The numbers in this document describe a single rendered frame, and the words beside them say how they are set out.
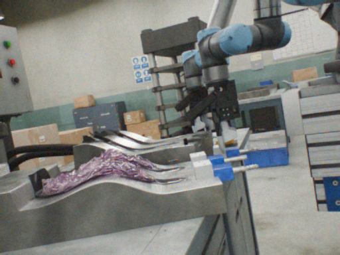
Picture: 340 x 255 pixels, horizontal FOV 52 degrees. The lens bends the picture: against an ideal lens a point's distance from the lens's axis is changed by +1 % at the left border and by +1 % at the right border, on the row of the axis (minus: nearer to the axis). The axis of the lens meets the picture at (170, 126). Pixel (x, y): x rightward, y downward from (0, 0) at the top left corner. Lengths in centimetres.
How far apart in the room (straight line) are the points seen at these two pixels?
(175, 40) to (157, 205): 451
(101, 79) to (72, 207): 807
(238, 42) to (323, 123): 31
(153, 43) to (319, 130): 456
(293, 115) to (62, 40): 876
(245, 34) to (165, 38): 423
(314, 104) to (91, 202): 47
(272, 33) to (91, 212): 66
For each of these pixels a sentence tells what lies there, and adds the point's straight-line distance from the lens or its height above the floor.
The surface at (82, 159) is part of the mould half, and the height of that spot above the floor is 89.
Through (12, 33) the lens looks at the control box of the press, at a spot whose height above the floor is 143.
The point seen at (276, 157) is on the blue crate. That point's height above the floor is 11.
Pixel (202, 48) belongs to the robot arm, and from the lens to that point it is 102.
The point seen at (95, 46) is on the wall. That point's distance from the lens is 878.
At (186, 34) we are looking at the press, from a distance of 504.
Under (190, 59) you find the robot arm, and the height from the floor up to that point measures 116.
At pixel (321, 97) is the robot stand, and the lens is 74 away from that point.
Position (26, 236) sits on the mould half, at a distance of 72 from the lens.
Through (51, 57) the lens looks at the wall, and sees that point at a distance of 954.
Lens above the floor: 103
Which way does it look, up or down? 5 degrees down
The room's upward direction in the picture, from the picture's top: 10 degrees counter-clockwise
